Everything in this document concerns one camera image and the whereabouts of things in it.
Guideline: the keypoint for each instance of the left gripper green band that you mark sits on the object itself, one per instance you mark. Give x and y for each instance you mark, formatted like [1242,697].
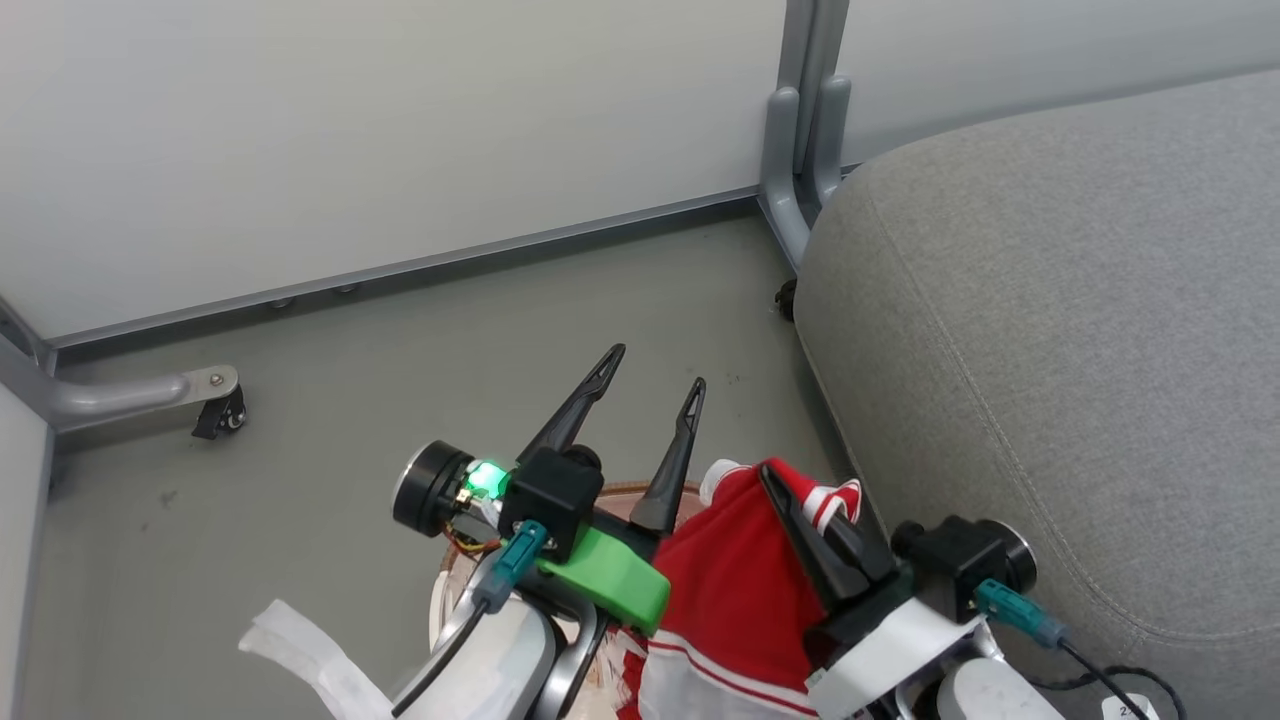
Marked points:
[612,585]

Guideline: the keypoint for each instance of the grey metal partition post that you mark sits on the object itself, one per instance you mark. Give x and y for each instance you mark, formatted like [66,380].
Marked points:
[800,130]

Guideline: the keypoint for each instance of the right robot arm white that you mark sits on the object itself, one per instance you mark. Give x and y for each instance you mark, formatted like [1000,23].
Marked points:
[995,695]

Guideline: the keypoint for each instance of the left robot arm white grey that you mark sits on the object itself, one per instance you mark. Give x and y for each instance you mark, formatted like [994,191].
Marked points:
[510,660]

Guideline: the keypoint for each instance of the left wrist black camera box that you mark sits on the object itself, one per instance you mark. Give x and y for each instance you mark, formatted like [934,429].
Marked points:
[550,498]

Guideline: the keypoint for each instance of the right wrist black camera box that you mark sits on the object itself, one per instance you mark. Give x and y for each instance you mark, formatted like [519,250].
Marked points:
[950,565]

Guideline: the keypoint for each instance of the small white printed tag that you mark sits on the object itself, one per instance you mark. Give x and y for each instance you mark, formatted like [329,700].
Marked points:
[1130,709]

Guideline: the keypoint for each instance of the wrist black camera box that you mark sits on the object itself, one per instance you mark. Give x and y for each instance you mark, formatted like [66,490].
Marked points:
[950,565]
[550,498]

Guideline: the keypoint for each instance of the grey metal partition foot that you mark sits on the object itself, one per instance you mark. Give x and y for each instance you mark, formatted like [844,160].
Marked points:
[110,392]

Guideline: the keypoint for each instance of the grey fabric sofa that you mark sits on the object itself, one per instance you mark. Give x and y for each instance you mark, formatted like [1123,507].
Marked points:
[1080,350]

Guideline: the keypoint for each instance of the white sheer fabric piece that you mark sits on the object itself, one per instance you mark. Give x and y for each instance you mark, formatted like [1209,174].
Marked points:
[320,665]

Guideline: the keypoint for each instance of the woven tan laundry basket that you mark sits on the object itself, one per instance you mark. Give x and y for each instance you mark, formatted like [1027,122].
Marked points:
[446,590]

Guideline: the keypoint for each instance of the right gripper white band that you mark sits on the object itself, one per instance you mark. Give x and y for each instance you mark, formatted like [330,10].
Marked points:
[890,645]

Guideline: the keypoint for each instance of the red and white garment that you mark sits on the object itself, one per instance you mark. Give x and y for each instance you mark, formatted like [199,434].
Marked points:
[735,590]

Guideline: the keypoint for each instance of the grey metal partition base rail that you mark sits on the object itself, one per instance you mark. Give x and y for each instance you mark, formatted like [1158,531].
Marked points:
[400,268]

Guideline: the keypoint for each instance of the black caster wheel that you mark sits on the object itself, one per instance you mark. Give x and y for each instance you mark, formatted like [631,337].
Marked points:
[225,415]
[786,300]

